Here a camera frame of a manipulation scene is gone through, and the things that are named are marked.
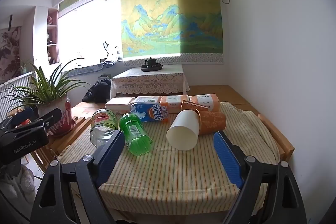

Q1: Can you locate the potted spider plant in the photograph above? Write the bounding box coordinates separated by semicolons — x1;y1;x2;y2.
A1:
0;57;91;137

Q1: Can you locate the blue and orange drink carton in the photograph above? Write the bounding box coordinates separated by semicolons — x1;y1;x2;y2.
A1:
131;102;170;124

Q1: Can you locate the blue and white towel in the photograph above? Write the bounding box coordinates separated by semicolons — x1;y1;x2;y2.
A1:
101;55;123;68

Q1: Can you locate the clear plastic bottle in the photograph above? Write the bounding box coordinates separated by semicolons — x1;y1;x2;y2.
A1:
90;109;119;148

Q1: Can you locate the white paper cup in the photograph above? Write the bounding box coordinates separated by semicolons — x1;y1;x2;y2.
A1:
166;110;201;151

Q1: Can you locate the blue windowsill mat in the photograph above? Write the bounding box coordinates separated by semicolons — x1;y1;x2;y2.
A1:
61;62;106;77

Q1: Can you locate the lace covered low table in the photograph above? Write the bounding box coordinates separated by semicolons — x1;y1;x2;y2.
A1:
110;65;190;103

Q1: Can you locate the striped tablecloth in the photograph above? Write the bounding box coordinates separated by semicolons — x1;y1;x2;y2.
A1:
56;102;280;214

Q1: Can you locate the landscape print roller blind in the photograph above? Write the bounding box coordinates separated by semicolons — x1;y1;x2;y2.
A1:
119;0;225;66

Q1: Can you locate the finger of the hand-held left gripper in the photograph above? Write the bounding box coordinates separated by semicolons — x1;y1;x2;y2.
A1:
33;108;63;133
0;107;40;135

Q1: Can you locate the floral wall picture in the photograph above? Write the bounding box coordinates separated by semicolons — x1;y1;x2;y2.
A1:
0;26;22;84

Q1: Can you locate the black clothing pile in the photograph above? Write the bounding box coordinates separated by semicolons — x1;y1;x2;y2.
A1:
82;79;112;103

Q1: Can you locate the white radiator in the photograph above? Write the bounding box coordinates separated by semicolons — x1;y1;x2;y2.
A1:
0;71;36;119

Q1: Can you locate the white tissue pack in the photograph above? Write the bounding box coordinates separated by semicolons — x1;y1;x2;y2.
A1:
135;96;161;105

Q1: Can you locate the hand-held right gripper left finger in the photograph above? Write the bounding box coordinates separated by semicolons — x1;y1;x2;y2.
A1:
31;130;126;224

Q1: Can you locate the green plastic bottle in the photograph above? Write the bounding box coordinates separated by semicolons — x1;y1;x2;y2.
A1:
119;113;154;156

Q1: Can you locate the orange tissue pack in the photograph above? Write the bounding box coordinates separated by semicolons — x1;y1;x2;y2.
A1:
189;94;221;112
160;95;188;114

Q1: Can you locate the dark tea tray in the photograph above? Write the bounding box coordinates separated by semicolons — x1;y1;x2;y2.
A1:
141;63;164;72

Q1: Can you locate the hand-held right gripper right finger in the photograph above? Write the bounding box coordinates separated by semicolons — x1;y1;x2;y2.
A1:
213;131;307;224

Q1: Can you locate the orange patterned paper cup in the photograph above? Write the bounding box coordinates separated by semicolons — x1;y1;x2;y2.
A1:
181;100;210;112
197;109;227;136

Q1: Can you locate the pink wall shelf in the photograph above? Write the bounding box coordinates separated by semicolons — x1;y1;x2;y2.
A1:
46;7;59;66

